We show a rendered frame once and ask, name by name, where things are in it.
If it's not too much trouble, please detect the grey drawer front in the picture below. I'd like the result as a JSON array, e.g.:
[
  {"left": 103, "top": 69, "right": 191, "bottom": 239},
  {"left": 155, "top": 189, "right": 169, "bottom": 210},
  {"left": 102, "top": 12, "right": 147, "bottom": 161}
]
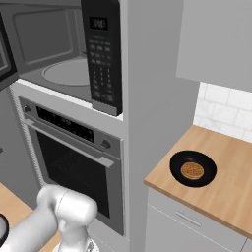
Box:
[{"left": 146, "top": 187, "right": 249, "bottom": 252}]

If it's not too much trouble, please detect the round brown waffle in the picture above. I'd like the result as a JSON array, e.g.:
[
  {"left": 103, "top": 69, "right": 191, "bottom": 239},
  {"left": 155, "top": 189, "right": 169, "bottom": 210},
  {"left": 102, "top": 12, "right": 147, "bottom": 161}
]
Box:
[{"left": 179, "top": 160, "right": 206, "bottom": 181}]

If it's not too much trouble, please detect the grey microwave turntable plate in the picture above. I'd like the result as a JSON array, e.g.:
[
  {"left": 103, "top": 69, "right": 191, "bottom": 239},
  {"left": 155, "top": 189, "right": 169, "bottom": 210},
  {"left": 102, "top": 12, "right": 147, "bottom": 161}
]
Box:
[{"left": 41, "top": 58, "right": 92, "bottom": 88}]

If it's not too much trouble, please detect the grey microwave oven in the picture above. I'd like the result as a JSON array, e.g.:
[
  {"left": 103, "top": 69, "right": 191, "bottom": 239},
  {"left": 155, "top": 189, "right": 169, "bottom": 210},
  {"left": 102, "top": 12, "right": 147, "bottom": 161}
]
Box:
[{"left": 0, "top": 0, "right": 124, "bottom": 118}]

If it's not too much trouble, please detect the black glass oven door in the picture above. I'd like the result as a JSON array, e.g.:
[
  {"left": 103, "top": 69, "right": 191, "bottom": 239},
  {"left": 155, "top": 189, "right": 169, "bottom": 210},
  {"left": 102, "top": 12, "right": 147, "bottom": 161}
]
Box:
[{"left": 25, "top": 121, "right": 126, "bottom": 237}]

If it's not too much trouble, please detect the grey base cupboard door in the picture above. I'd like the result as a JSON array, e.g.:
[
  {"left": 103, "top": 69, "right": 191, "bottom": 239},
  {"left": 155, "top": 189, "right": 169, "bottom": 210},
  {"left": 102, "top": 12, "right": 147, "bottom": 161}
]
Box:
[{"left": 144, "top": 204, "right": 244, "bottom": 252}]

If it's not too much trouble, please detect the grey tall appliance cabinet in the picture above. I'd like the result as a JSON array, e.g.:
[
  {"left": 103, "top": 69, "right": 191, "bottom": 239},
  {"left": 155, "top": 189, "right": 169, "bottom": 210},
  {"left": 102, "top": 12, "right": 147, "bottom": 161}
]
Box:
[{"left": 7, "top": 0, "right": 201, "bottom": 252}]

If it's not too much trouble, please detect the black microwave door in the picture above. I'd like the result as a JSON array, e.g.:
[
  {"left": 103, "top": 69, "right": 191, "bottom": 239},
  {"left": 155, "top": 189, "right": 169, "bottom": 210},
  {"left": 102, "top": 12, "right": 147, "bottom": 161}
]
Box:
[{"left": 0, "top": 13, "right": 21, "bottom": 92}]

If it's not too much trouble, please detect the grey wall cupboard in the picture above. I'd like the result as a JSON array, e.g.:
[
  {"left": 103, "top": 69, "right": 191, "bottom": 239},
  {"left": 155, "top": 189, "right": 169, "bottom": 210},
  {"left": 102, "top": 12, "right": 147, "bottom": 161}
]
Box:
[{"left": 175, "top": 0, "right": 252, "bottom": 94}]

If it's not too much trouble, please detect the stainless steel built-in oven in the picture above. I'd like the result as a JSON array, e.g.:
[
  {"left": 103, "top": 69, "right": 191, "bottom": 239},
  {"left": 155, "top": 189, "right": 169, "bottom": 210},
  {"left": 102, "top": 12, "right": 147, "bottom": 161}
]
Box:
[{"left": 17, "top": 95, "right": 126, "bottom": 237}]

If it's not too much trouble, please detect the grey drawer handle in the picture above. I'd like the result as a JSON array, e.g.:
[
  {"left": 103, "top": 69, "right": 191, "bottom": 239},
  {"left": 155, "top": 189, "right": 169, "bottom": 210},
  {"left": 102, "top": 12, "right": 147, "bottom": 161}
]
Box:
[{"left": 174, "top": 210, "right": 203, "bottom": 228}]

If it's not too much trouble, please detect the black bowl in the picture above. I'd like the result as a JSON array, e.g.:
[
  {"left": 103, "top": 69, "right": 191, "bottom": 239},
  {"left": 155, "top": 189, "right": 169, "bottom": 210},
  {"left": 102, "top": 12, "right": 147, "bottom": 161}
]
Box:
[{"left": 168, "top": 150, "right": 219, "bottom": 189}]

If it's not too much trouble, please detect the silver oven door handle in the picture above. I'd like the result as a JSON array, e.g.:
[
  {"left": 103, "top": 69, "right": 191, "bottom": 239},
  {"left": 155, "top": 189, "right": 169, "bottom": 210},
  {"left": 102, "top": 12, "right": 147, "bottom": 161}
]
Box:
[{"left": 24, "top": 118, "right": 115, "bottom": 169}]

